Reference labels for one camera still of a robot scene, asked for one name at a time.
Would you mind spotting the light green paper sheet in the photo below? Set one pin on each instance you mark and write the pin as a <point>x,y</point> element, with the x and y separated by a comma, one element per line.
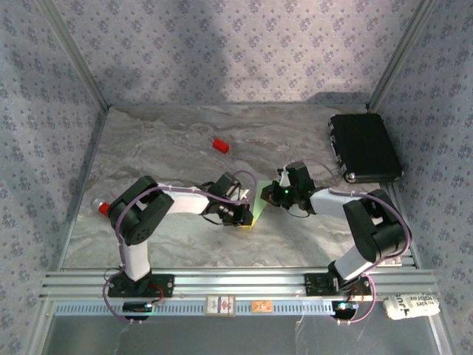
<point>259,209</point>

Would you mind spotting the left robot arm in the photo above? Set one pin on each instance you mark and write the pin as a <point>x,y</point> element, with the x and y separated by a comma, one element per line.
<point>184,201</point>

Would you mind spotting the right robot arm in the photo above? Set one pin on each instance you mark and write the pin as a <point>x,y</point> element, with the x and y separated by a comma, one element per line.
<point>373,233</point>

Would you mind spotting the grey metal sheet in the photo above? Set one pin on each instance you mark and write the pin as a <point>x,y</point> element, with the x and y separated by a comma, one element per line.
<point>236,336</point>

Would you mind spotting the small red block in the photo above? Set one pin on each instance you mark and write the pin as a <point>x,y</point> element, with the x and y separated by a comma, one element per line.
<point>221,145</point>

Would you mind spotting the black case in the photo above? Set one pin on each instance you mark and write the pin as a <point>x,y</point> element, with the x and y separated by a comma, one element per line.
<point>366,144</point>

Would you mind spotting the orange label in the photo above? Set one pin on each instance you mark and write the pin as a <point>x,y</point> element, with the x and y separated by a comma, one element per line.
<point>261,306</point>

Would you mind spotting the black controller board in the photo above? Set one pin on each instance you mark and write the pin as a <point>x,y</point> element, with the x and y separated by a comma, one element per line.
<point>343,308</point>
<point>135,307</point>

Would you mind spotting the white printed tape roll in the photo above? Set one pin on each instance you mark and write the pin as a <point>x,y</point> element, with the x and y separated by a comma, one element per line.
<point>412,307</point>

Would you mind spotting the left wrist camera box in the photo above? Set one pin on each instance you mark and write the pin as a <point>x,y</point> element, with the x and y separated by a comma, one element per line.
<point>244,194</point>

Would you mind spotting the aluminium mounting rail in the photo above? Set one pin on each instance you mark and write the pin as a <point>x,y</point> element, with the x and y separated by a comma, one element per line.
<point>240,283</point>

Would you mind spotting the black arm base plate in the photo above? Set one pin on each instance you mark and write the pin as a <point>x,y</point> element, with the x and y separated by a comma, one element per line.
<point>314,284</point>
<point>162,286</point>

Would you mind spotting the aluminium corner post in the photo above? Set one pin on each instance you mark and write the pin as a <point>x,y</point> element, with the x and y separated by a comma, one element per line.
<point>75,55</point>
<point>400,55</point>

